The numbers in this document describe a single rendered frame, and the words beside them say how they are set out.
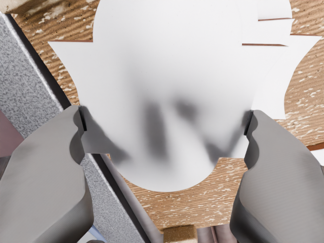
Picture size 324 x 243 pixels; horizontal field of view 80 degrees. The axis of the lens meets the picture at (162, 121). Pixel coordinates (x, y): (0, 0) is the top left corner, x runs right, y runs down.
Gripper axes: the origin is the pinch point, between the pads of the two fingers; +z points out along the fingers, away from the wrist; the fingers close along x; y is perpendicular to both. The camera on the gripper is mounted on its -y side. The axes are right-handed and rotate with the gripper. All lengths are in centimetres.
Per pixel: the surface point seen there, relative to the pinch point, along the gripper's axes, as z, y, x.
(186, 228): 8.7, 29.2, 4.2
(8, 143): 103, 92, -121
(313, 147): 8.8, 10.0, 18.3
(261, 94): 4.1, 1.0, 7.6
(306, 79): 9.3, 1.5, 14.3
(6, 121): 103, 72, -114
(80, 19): 9.3, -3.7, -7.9
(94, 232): 16, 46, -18
